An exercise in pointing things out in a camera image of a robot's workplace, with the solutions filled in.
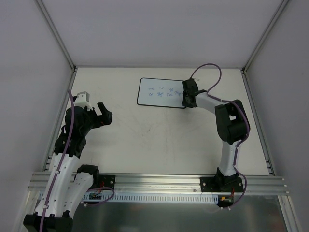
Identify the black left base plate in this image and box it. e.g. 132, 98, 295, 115
98, 174, 116, 189

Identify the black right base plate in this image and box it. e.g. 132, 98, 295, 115
199, 176, 244, 193

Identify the left aluminium frame post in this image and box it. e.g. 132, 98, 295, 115
35, 0, 76, 72

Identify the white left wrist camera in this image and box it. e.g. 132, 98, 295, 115
74, 91, 93, 111

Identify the aluminium frame post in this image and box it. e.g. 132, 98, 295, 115
241, 0, 290, 73
35, 0, 76, 72

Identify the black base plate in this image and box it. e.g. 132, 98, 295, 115
199, 176, 244, 193
98, 174, 116, 189

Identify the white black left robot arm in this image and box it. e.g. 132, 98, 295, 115
23, 102, 112, 232

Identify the white whiteboard black frame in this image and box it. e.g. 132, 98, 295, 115
137, 78, 185, 109

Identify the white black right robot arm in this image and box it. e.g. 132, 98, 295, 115
182, 79, 251, 193

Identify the right aluminium frame post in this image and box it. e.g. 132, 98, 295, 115
241, 0, 290, 73

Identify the white slotted cable duct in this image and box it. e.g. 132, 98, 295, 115
82, 191, 219, 204

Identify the aluminium front rail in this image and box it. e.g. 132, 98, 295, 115
28, 171, 290, 195

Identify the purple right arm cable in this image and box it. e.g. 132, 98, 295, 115
189, 63, 252, 213

